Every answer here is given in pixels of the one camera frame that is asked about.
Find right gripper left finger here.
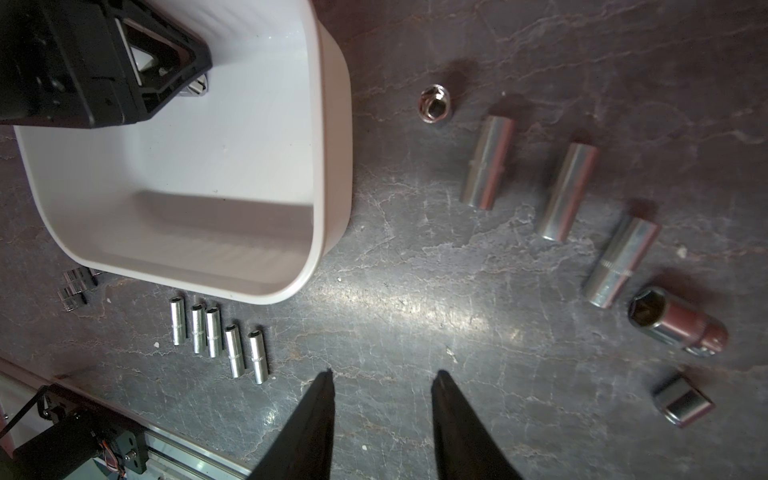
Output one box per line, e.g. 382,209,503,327
247,370,335,480

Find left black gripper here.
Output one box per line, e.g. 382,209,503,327
1,1,212,129

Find white plastic storage box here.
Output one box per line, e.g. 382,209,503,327
14,1,353,305

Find chrome sockets in box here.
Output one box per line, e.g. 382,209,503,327
179,74,209,97

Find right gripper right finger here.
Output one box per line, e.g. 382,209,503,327
431,370,522,479

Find short chrome socket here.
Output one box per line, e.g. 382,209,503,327
652,374,716,428
63,266,100,296

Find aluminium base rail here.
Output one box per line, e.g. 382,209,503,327
1,360,250,479

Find large chrome socket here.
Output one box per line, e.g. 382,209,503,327
627,286,729,358

